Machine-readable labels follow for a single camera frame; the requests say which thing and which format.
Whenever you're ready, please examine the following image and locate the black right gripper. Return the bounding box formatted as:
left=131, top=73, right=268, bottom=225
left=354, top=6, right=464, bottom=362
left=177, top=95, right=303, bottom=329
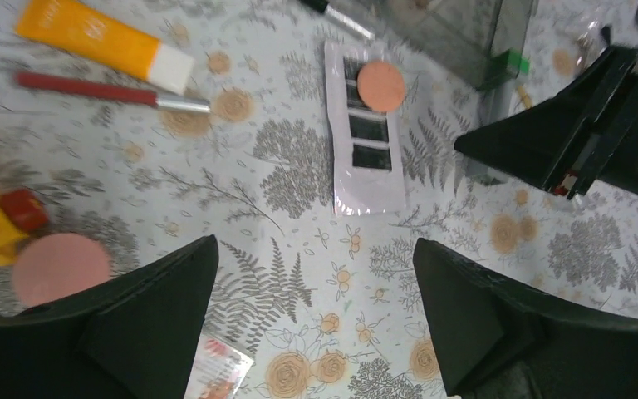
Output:
left=454, top=46, right=638, bottom=200

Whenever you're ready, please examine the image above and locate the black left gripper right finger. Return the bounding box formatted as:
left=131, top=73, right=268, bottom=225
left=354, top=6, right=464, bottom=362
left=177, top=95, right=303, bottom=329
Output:
left=413, top=239, right=638, bottom=398

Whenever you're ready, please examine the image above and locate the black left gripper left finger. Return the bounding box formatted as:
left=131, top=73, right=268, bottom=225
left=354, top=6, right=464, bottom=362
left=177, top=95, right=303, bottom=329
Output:
left=0, top=235, right=219, bottom=398

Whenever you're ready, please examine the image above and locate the clear pink nail box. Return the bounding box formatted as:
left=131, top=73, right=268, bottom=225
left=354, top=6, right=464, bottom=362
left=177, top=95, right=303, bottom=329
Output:
left=184, top=329, right=254, bottom=398

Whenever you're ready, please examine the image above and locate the white eyelash card packet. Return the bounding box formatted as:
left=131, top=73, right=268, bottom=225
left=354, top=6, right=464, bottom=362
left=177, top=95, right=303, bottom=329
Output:
left=323, top=40, right=406, bottom=216

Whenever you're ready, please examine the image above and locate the grey square tube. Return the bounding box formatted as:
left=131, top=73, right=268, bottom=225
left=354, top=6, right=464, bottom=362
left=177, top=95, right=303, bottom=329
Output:
left=465, top=48, right=529, bottom=186

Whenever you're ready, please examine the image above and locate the pink round sponge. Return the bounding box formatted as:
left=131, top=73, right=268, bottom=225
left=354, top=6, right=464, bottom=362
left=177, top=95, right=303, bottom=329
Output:
left=12, top=233, right=111, bottom=307

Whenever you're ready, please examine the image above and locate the clear acrylic organizer box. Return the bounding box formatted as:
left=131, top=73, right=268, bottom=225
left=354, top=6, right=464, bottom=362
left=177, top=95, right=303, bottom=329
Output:
left=353, top=0, right=538, bottom=91

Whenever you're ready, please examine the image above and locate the orange round sponge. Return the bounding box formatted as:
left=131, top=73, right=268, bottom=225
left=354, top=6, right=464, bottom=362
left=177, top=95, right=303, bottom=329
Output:
left=356, top=61, right=406, bottom=113

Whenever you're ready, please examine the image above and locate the red lip pencil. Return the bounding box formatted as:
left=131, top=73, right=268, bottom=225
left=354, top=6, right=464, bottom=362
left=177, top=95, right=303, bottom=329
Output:
left=13, top=71, right=212, bottom=114

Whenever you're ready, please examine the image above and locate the orange cream tube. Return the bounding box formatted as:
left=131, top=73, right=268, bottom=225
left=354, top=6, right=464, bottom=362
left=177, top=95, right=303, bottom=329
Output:
left=15, top=0, right=195, bottom=95

